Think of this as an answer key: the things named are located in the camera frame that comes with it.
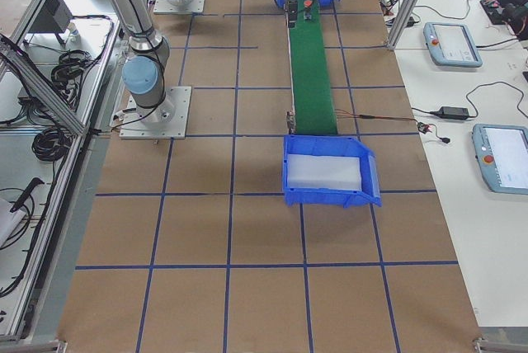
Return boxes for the red push button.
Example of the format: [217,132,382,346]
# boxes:
[303,0,314,21]

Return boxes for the green conveyor belt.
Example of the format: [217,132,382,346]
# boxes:
[287,0,337,135]

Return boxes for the far teach pendant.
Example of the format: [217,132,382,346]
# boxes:
[423,22,483,68]

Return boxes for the teach pendant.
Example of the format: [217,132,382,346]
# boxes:
[471,124,527,195]
[423,22,483,68]

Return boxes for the right blue plastic bin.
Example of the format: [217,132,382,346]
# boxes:
[282,135,382,208]

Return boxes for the right white foam pad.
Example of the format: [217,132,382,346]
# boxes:
[286,154,362,191]

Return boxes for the black power adapter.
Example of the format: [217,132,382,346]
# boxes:
[431,106,470,120]

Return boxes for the near teach pendant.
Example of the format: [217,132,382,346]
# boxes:
[471,124,527,195]

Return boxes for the red black conveyor wire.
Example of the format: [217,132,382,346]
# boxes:
[334,108,451,146]

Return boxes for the coiled black cables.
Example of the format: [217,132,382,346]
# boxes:
[31,126,71,163]

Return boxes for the left aluminium frame rail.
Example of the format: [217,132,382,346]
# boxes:
[1,0,119,347]

